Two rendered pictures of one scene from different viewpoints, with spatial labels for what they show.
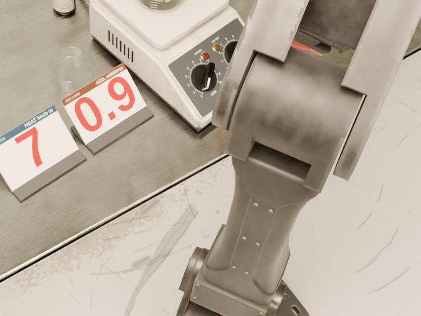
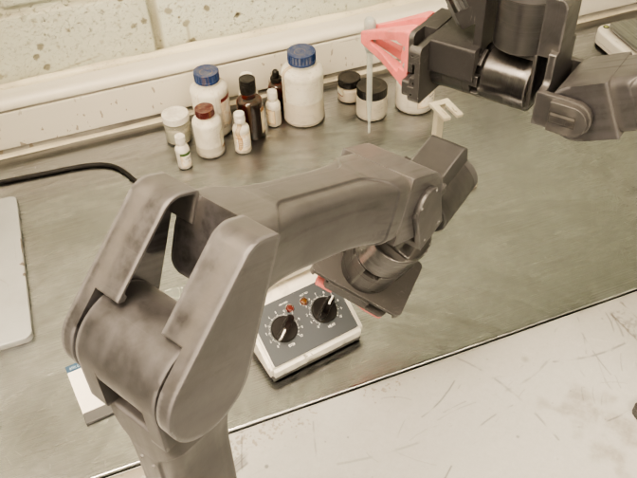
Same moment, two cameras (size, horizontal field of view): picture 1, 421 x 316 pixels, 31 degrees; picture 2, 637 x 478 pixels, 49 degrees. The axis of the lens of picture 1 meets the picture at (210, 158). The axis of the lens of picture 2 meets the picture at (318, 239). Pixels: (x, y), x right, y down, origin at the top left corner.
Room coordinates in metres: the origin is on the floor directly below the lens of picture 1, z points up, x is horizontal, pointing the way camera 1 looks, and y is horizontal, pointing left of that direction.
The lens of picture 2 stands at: (0.11, -0.24, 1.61)
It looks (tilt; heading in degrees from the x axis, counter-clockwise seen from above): 44 degrees down; 25
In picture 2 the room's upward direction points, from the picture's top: 2 degrees counter-clockwise
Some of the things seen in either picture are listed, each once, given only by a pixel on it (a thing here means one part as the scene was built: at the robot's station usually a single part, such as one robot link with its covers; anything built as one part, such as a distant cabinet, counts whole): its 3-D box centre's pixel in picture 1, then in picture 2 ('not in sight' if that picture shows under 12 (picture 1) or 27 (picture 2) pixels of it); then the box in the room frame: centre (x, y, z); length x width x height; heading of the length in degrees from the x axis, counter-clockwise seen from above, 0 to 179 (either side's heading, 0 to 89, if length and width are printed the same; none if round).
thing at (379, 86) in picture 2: not in sight; (372, 99); (1.09, 0.11, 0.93); 0.05 x 0.05 x 0.06
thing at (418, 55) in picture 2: not in sight; (458, 61); (0.77, -0.10, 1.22); 0.10 x 0.07 x 0.07; 168
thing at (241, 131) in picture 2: not in sight; (241, 131); (0.91, 0.27, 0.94); 0.03 x 0.03 x 0.07
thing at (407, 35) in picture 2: not in sight; (403, 42); (0.79, -0.03, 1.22); 0.09 x 0.07 x 0.07; 78
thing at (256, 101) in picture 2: not in sight; (249, 106); (0.96, 0.28, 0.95); 0.04 x 0.04 x 0.11
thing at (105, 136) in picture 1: (108, 107); not in sight; (0.52, 0.13, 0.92); 0.09 x 0.06 x 0.04; 141
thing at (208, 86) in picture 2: not in sight; (210, 101); (0.95, 0.35, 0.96); 0.06 x 0.06 x 0.11
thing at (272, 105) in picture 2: not in sight; (273, 107); (1.00, 0.26, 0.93); 0.03 x 0.03 x 0.07
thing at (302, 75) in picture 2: not in sight; (302, 84); (1.04, 0.22, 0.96); 0.07 x 0.07 x 0.13
